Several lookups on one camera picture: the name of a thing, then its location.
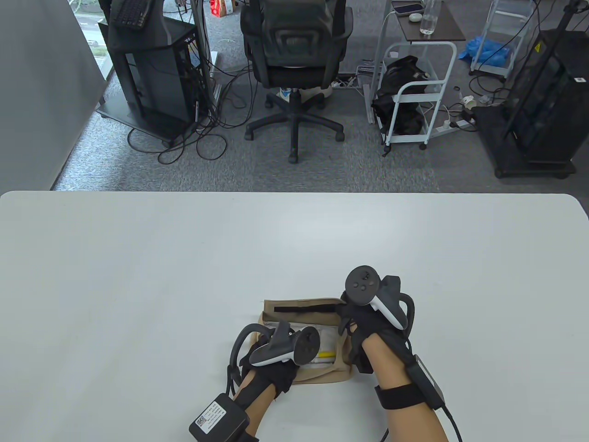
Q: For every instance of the person's right hand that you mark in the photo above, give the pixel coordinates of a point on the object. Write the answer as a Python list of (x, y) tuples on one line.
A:
[(363, 322)]

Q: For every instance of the person's left hand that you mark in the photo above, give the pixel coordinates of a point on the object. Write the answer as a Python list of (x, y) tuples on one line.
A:
[(283, 375)]

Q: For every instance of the grey hand controller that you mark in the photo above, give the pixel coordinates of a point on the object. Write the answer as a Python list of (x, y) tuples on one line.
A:
[(285, 347), (363, 285)]

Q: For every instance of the beige fabric pencil pouch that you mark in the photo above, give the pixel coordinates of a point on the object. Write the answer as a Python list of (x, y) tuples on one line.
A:
[(317, 375)]

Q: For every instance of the person's right forearm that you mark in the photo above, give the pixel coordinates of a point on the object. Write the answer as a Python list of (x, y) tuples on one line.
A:
[(400, 368)]

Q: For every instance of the person's left forearm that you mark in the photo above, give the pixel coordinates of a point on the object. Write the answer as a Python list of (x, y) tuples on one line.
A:
[(257, 400)]

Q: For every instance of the black left wrist box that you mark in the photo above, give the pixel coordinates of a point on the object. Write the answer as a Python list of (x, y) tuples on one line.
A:
[(218, 419)]

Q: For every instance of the black wrist box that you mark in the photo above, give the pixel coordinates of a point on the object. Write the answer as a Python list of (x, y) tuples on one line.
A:
[(428, 382), (218, 419)]

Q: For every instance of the black right wrist box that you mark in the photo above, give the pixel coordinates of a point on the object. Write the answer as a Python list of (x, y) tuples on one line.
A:
[(428, 382)]

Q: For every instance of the white power strip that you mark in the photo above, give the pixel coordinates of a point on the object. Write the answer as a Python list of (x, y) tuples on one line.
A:
[(453, 126), (343, 83)]

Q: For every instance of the black bag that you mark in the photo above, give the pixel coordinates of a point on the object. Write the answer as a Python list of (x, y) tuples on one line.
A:
[(402, 83)]

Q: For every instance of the white rolling cart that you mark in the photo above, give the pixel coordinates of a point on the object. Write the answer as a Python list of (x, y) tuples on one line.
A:
[(439, 83)]

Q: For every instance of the black office chair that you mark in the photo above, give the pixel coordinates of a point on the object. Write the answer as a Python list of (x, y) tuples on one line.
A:
[(294, 46)]

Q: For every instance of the black equipment rack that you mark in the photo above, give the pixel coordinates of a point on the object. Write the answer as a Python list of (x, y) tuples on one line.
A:
[(547, 101)]

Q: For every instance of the blue plastic bag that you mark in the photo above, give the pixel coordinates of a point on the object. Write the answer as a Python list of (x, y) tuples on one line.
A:
[(485, 49)]

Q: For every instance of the brown side table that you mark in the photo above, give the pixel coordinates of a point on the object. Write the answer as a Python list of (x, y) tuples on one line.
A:
[(441, 27)]

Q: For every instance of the clear water bottle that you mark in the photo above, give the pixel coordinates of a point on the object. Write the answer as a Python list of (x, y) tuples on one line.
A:
[(429, 20)]

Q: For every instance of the grey metal desk leg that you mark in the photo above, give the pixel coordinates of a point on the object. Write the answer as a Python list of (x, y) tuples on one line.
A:
[(202, 46)]

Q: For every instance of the black computer cart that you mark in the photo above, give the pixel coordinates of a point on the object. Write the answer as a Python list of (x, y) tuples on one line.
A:
[(152, 78)]

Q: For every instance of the red cardboard box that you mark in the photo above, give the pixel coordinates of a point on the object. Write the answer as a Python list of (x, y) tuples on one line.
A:
[(221, 7)]

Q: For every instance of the black keyboard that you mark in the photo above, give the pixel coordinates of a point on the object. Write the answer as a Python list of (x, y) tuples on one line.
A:
[(131, 11)]

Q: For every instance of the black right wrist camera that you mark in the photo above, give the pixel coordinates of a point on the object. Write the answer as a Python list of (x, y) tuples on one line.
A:
[(361, 361)]

